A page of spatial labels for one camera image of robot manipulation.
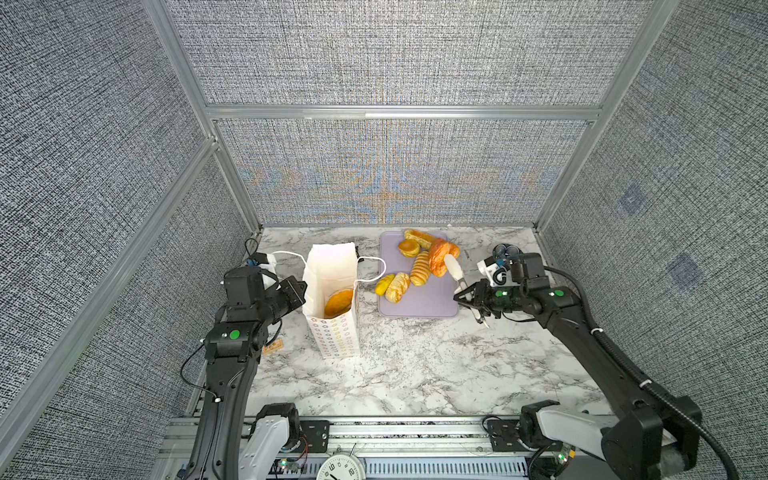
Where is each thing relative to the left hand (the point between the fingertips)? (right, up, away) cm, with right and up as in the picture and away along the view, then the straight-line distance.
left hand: (307, 282), depth 72 cm
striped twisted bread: (+31, +2, +29) cm, 43 cm away
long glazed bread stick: (+33, +13, +38) cm, 52 cm away
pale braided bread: (+23, -4, +23) cm, 33 cm away
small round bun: (+28, +9, +36) cm, 46 cm away
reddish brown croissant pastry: (+34, +8, +13) cm, 37 cm away
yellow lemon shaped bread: (+18, -3, +23) cm, 29 cm away
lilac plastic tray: (+35, -8, +25) cm, 43 cm away
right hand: (+37, -4, +5) cm, 38 cm away
